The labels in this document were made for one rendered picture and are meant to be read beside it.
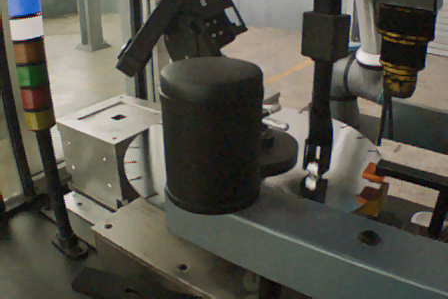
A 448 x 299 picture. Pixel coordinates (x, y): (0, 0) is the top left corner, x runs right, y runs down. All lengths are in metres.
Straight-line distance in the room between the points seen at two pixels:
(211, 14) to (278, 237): 0.34
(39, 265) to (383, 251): 0.56
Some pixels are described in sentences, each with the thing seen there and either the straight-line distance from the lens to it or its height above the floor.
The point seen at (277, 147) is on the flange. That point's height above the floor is 0.96.
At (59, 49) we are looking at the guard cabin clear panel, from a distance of 0.82.
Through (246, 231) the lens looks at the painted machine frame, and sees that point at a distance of 0.23.
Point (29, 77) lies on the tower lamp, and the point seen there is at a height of 1.05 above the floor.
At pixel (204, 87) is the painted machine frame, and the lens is 0.19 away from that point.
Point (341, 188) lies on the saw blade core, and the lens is 0.45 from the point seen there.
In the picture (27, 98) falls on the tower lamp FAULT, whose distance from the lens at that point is 0.57.
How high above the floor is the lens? 1.18
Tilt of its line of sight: 25 degrees down
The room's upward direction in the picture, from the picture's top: straight up
